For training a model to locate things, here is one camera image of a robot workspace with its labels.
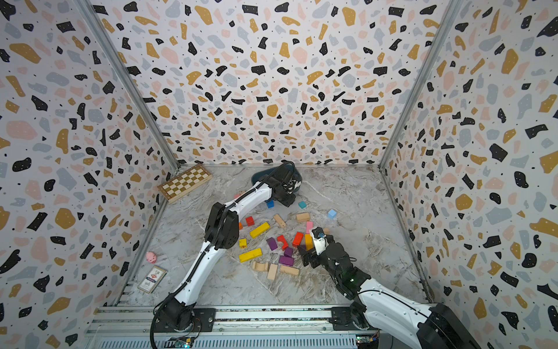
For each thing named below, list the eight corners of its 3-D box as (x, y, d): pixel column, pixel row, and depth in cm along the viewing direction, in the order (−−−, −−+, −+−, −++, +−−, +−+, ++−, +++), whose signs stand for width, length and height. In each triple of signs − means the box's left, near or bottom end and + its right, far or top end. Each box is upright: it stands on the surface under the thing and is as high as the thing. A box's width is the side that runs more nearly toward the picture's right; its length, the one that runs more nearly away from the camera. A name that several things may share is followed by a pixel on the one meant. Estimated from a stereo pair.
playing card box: (139, 289, 82) (136, 287, 81) (157, 266, 88) (154, 265, 86) (152, 295, 81) (149, 293, 79) (169, 272, 86) (166, 270, 85)
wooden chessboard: (160, 191, 112) (156, 187, 110) (202, 168, 124) (200, 163, 121) (170, 204, 107) (167, 200, 104) (213, 178, 119) (212, 174, 116)
